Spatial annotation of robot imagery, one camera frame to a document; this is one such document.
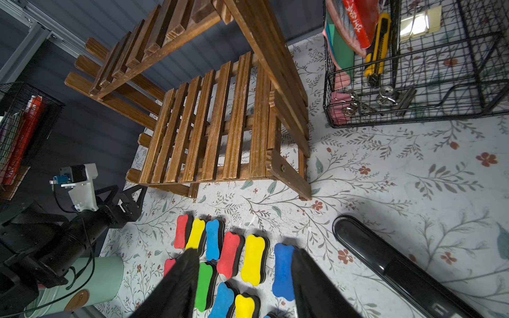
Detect blue eraser shelf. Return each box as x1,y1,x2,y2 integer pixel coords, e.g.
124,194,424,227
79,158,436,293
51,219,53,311
205,219,224,262
208,282,238,318

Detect red eraser top shelf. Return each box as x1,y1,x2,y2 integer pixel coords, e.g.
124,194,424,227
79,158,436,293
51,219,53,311
174,214,194,249

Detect silver binder clip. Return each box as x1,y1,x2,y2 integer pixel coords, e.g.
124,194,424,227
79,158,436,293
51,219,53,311
376,86,417,117

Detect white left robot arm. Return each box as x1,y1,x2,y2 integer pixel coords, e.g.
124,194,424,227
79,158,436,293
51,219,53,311
1,185,147,315

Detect wooden two-tier shelf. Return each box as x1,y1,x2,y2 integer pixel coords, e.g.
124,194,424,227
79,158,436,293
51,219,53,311
65,1,311,200

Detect red eraser shelf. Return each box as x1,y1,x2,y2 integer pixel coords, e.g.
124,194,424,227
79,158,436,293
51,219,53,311
164,258,176,275
174,214,194,249

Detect blue eraser top shelf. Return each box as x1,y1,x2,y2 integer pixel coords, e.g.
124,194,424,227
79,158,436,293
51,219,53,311
205,219,224,262

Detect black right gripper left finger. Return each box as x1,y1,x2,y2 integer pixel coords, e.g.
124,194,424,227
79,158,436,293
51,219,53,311
131,249,200,317

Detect black wire side basket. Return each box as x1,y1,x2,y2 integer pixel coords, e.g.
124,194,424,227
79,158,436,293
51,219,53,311
1,82,65,202

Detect yellow eraser shelf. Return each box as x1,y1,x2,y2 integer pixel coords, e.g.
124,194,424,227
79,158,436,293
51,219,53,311
185,219,206,256
235,294,261,318

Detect green paper sheet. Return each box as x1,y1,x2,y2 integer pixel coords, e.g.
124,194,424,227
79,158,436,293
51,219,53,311
326,13,354,70

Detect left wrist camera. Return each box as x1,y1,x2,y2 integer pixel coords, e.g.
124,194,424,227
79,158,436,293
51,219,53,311
49,163,99,212

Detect black wire desk organizer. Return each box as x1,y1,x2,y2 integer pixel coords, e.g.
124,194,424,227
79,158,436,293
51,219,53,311
323,1,508,129

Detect green pen cup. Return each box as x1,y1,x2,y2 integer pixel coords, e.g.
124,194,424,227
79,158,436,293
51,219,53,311
24,256,124,317

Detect black stapler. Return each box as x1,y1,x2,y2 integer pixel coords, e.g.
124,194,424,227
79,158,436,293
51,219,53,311
332,214,481,317

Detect yellow eraser top shelf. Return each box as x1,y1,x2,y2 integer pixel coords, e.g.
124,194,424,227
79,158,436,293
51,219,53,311
185,219,206,256

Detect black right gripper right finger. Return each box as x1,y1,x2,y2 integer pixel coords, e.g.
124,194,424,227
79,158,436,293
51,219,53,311
291,249,361,317

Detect yellow black utility knife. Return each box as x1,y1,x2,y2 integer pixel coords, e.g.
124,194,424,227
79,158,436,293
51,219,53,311
364,13,391,87

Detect red folder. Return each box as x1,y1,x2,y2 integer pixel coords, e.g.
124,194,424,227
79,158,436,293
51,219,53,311
343,0,379,49

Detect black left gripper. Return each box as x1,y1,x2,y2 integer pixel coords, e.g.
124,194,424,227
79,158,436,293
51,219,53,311
95,185,147,229

